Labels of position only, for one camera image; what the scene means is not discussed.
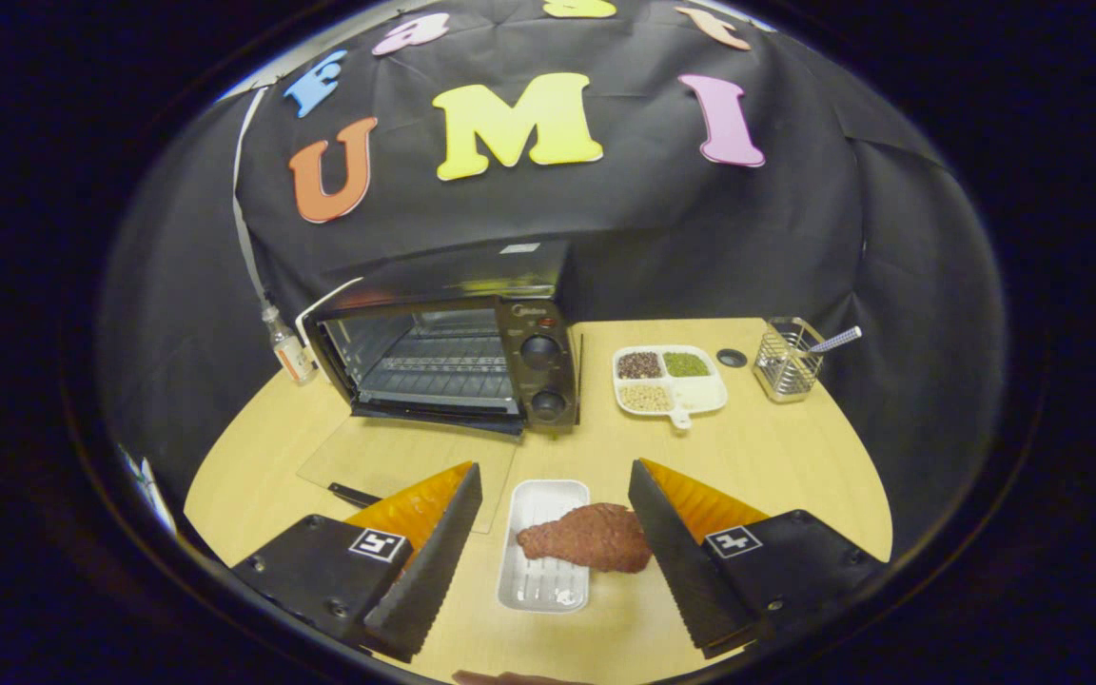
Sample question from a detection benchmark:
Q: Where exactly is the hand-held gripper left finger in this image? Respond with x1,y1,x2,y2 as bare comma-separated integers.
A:
230,462,483,664

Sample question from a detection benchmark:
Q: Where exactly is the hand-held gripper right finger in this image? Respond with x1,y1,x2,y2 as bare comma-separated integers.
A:
628,459,890,660

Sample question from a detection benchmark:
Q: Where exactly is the red-brown steak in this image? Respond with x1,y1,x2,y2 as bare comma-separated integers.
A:
516,502,654,575

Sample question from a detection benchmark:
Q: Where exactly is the black toaster oven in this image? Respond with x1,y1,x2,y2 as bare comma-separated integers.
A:
296,240,583,536

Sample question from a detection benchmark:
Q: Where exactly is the white ribbed food tray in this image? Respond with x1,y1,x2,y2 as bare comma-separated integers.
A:
497,479,592,614

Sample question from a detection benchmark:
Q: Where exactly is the white divided plate of beans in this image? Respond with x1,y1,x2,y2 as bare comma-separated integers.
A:
612,343,730,431

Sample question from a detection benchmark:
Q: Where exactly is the small clear bottle orange label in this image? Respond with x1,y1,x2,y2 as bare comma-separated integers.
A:
263,304,319,386

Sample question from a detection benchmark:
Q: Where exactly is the metal wire utensil holder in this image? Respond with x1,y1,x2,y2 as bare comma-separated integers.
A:
753,317,826,404

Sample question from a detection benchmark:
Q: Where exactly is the white-handled utensil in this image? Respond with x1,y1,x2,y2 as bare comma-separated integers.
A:
807,325,863,355

